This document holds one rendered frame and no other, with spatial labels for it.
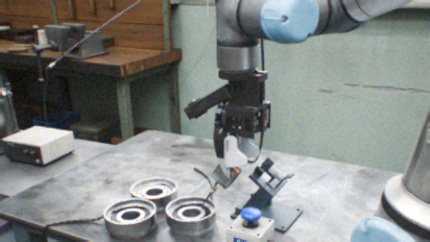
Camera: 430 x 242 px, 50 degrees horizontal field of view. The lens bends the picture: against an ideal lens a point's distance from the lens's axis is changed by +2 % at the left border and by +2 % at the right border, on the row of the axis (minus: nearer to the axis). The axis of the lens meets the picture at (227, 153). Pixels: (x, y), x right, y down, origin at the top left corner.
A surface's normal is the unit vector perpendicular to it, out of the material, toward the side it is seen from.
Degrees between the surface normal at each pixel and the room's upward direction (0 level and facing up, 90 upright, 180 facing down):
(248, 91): 90
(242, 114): 90
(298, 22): 90
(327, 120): 90
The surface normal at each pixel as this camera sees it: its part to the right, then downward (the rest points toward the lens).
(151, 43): -0.47, 0.34
